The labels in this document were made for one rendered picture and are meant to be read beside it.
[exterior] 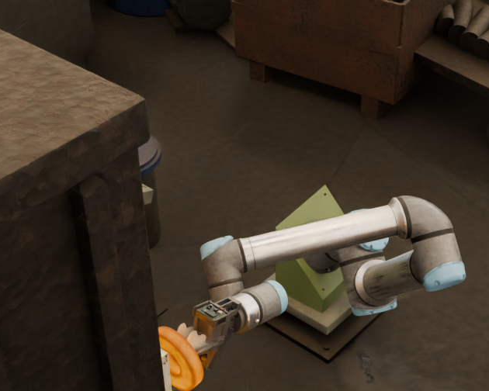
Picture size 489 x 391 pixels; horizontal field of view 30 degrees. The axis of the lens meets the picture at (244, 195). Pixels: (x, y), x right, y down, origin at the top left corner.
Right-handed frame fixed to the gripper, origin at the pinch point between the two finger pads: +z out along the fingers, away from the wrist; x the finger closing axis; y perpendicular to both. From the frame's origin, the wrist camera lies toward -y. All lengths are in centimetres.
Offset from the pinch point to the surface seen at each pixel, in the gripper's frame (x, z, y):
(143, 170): -105, -92, -17
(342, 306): -24, -115, -42
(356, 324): -20, -122, -50
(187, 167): -138, -153, -42
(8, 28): -223, -115, 1
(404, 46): -87, -229, 22
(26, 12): -226, -128, 6
